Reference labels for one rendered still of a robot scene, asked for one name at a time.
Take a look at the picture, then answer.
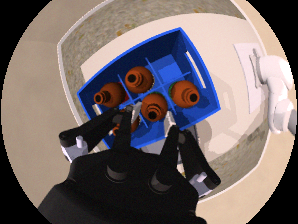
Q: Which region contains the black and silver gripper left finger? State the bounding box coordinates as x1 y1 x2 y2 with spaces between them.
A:
59 102 142 180

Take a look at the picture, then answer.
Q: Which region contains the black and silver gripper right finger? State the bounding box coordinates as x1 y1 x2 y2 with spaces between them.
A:
151 111 221 199

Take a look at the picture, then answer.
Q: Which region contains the blue plastic crate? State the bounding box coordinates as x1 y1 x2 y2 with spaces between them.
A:
76 27 221 149

